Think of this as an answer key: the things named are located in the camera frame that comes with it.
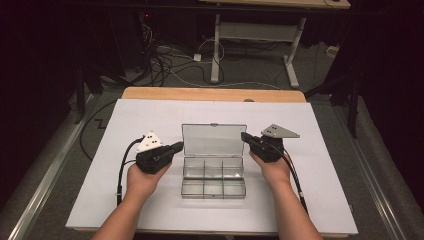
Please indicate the clear plastic compartment box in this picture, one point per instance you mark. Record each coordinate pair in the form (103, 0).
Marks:
(213, 180)

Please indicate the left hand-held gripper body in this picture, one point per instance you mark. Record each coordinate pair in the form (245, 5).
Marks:
(153, 160)

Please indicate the white power adapter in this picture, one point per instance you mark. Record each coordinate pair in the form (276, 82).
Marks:
(197, 57)

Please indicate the white-framed desk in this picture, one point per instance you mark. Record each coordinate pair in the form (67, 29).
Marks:
(256, 31)

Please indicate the metal floor rail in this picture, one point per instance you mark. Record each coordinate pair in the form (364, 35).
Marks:
(50, 173)
(373, 186)

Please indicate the person's right hand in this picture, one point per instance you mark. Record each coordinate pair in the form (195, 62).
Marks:
(275, 173)

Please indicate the black stand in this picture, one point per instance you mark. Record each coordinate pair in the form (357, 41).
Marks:
(353, 113)
(80, 100)

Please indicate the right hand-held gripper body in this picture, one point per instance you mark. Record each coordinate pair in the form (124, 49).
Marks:
(270, 150)

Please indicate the white power strip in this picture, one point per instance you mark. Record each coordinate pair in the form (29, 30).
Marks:
(332, 50)

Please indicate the white table sheet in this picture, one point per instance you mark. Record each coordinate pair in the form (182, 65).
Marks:
(316, 166)

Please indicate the person's left hand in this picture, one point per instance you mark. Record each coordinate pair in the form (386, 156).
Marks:
(143, 183)

